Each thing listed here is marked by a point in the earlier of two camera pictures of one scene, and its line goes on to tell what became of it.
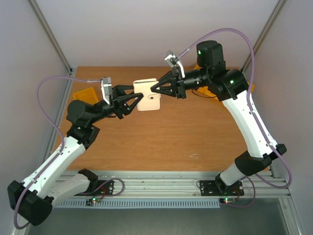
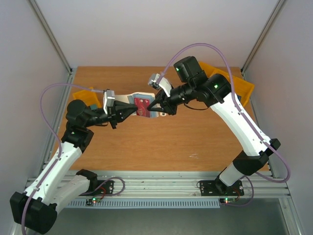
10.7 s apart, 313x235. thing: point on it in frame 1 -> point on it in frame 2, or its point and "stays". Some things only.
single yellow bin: (87, 95) stays
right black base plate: (217, 188) stays
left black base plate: (106, 189) stays
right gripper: (178, 83) -> (166, 102)
